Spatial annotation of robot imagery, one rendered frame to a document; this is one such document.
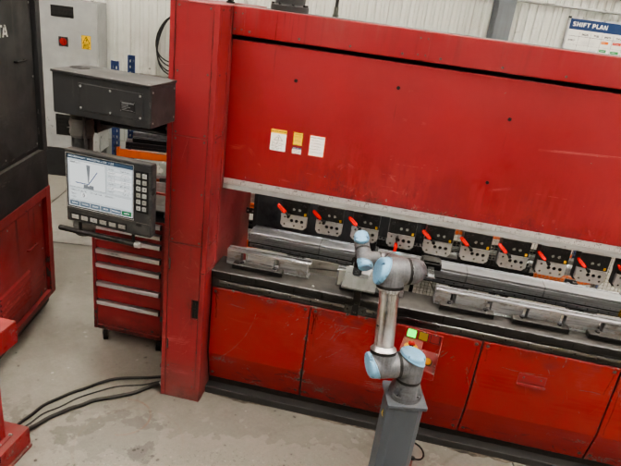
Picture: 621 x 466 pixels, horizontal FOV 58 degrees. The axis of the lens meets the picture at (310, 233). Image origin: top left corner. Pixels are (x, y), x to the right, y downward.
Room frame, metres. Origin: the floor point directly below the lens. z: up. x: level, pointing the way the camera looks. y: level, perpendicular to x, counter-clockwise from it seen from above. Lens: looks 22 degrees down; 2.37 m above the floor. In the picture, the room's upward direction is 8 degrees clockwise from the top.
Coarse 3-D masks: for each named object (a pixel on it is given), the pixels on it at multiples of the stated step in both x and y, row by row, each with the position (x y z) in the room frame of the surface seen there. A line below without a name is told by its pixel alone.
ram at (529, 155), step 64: (256, 64) 2.99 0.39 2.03; (320, 64) 2.94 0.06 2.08; (384, 64) 2.90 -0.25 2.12; (256, 128) 2.99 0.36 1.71; (320, 128) 2.94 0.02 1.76; (384, 128) 2.89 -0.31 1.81; (448, 128) 2.85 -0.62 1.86; (512, 128) 2.81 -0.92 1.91; (576, 128) 2.77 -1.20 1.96; (256, 192) 2.98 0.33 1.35; (320, 192) 2.93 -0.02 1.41; (384, 192) 2.89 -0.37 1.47; (448, 192) 2.84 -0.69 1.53; (512, 192) 2.80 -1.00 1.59; (576, 192) 2.76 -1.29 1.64
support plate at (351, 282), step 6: (348, 270) 2.87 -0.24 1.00; (348, 276) 2.78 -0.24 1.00; (354, 276) 2.79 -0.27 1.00; (342, 282) 2.71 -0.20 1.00; (348, 282) 2.72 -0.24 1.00; (354, 282) 2.73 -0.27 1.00; (360, 282) 2.74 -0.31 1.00; (366, 282) 2.74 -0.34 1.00; (372, 282) 2.76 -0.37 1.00; (348, 288) 2.66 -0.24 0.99; (354, 288) 2.66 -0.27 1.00; (360, 288) 2.66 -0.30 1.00; (366, 288) 2.67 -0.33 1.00; (372, 288) 2.68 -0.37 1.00
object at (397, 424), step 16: (384, 384) 2.18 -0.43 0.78; (384, 400) 2.12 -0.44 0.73; (384, 416) 2.06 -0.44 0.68; (400, 416) 2.04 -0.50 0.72; (416, 416) 2.04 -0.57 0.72; (384, 432) 2.05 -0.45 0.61; (400, 432) 2.04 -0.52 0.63; (416, 432) 2.06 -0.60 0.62; (384, 448) 2.04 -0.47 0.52; (400, 448) 2.04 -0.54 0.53; (384, 464) 2.04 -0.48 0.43; (400, 464) 2.04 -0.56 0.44
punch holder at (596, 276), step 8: (576, 256) 2.80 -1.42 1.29; (584, 256) 2.74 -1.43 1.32; (592, 256) 2.73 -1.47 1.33; (600, 256) 2.73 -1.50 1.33; (608, 256) 2.72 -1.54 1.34; (576, 264) 2.76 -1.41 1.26; (592, 264) 2.73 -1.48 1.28; (600, 264) 2.73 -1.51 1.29; (608, 264) 2.72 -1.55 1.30; (576, 272) 2.74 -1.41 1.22; (584, 272) 2.73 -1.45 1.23; (592, 272) 2.73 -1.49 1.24; (600, 272) 2.72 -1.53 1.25; (576, 280) 2.73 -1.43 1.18; (584, 280) 2.73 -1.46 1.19; (592, 280) 2.72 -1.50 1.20; (600, 280) 2.72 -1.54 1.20
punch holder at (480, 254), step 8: (464, 232) 2.84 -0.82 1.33; (472, 232) 2.82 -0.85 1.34; (472, 240) 2.81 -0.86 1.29; (480, 240) 2.81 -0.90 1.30; (488, 240) 2.81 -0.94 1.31; (464, 248) 2.82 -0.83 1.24; (472, 248) 2.81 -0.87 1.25; (480, 248) 2.81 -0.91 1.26; (464, 256) 2.81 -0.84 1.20; (472, 256) 2.81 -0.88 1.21; (480, 256) 2.80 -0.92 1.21; (488, 256) 2.80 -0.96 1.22
